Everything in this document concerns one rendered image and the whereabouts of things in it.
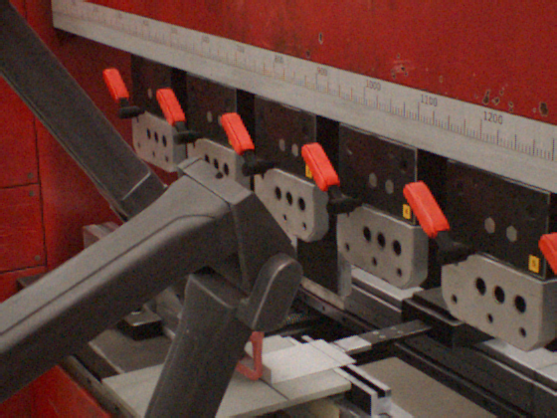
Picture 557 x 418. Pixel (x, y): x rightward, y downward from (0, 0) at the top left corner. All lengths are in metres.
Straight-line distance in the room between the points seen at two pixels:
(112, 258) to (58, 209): 1.36
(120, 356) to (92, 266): 0.99
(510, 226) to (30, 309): 0.49
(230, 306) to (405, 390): 2.79
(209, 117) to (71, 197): 0.68
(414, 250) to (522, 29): 0.30
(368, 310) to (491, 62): 0.81
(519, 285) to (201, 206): 0.35
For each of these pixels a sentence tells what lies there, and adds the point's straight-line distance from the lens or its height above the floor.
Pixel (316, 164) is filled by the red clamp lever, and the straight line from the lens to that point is 1.35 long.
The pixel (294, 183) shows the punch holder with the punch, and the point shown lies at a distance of 1.47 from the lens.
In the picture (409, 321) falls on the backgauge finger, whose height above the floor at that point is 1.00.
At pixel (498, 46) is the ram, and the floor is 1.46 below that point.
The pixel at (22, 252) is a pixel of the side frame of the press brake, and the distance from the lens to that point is 2.28.
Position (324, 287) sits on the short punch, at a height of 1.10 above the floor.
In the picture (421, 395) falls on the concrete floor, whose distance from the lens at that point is 3.76.
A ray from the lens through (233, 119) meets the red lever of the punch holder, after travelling 1.53.
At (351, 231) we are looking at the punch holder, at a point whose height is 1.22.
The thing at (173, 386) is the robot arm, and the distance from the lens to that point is 1.07.
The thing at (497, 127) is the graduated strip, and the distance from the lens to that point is 1.15.
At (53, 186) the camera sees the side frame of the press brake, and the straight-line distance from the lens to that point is 2.27.
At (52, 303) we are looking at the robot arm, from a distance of 0.91.
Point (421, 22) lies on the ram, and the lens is 1.23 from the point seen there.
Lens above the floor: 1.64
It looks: 17 degrees down
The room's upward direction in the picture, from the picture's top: 1 degrees counter-clockwise
